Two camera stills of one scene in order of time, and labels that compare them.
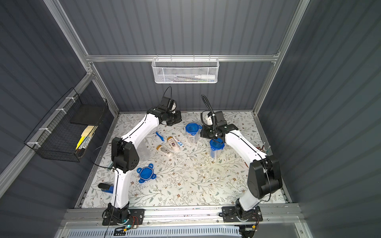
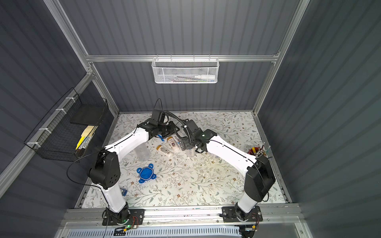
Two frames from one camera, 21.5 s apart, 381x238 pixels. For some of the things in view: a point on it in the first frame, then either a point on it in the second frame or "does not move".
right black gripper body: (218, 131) -> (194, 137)
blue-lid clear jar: (144, 153) does not move
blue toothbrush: (159, 136) does not move
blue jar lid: (146, 173) does not move
